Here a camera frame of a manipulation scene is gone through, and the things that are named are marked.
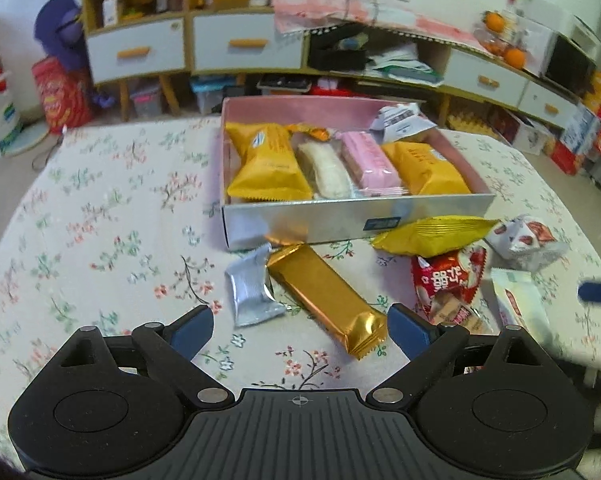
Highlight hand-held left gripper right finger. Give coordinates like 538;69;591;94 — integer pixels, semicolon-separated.
367;303;574;409

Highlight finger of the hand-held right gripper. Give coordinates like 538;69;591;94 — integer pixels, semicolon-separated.
578;279;601;308

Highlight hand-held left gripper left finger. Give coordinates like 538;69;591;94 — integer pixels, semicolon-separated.
25;304;234;411

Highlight red snack packet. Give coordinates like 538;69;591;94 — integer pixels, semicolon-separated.
411;247;490;311
427;292;496;337

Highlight silver foil snack packet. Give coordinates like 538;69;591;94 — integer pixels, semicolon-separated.
224;242;287;329

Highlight white nut snack packet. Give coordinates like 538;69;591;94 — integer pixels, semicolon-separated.
489;267;552;333
369;102;437;145
485;214;570;272

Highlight gold foil bar packet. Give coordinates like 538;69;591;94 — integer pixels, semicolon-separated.
265;243;389;362

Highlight yellow biscuit packet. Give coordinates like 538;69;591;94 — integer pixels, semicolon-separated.
369;215;502;257

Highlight pink and silver cardboard box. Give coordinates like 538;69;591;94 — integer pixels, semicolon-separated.
220;96;496;252

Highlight yellow cake packet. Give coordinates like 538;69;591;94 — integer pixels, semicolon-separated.
381;141;472;196

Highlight pink wafer packet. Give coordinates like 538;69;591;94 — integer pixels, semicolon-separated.
338;130;410;197

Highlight white rice cracker packet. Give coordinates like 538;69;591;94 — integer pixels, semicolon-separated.
294;139;355;200

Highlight large yellow snack packet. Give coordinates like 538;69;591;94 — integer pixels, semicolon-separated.
224;121;315;202

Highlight small orange snack packet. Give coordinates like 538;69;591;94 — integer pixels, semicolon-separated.
286;123;332;143

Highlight red carton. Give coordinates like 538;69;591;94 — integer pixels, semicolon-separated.
551;140;589;176

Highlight floral tablecloth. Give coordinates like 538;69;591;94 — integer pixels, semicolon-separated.
0;115;601;461

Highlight blue and white carton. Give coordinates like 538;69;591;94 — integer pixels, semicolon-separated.
561;102;601;156

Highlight printed white carton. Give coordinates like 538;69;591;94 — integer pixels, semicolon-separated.
501;110;556;156

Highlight yellow egg tray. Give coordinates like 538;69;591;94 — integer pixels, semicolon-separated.
448;110;501;141

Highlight low wooden cabinet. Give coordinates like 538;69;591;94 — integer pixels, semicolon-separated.
305;25;594;133

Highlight black and white microwave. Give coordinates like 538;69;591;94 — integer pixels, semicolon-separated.
541;35;597;96

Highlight clear storage bin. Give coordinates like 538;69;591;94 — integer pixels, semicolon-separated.
130;82;164;120

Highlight blue lid storage bin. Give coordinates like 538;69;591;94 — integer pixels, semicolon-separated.
190;76;241;113

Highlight red box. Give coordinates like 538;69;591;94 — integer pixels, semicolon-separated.
313;77;361;98

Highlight black keyboard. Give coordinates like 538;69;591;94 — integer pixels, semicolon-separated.
257;75;314;95

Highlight pile of folded papers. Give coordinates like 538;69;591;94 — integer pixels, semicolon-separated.
365;47;444;88

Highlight white appliance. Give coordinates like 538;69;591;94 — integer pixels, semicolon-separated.
521;5;601;51

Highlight bag of small oranges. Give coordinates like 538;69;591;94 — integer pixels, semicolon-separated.
478;30;509;56

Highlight red gift bag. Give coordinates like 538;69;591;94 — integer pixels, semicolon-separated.
32;56;94;135

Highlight white shopping bag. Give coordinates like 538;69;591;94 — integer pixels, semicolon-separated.
0;75;24;161

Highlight small white box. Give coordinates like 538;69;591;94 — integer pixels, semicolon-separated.
102;0;124;28

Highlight pink fringed cloth runner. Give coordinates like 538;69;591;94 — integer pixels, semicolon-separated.
270;0;486;53

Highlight purple plush toy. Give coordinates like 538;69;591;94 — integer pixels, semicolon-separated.
34;0;88;73

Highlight white drawer orange handle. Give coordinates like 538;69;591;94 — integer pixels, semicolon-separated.
193;11;305;72
87;19;187;83
518;80;581;123
443;49;527;109

